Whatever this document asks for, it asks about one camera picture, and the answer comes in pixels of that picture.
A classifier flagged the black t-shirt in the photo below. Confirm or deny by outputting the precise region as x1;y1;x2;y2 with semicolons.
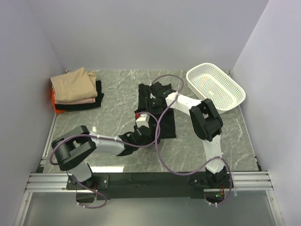
64;80;104;111
116;81;177;157

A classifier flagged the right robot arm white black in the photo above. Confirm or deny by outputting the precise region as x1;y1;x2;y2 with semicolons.
147;82;232;188

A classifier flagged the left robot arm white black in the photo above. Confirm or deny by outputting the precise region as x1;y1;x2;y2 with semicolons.
49;125;161;191

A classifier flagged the white perforated plastic basket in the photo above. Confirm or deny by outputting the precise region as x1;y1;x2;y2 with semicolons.
186;63;246;114

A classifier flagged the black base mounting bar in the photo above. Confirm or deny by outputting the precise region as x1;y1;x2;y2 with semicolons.
65;171;236;203

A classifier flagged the folded pink t-shirt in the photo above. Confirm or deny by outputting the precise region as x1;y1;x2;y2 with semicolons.
55;97;95;105

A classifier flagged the folded black t-shirt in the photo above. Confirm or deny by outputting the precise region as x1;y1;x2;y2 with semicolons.
64;80;104;111

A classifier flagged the folded beige t-shirt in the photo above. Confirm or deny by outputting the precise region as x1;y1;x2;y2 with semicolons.
50;67;98;103

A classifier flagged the folded orange t-shirt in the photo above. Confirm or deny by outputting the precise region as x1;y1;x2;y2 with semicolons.
51;89;71;114

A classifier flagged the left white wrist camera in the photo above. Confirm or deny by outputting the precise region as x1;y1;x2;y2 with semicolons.
135;113;150;128

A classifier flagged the aluminium rail frame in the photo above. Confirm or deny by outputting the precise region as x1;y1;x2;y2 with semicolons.
15;109;275;226

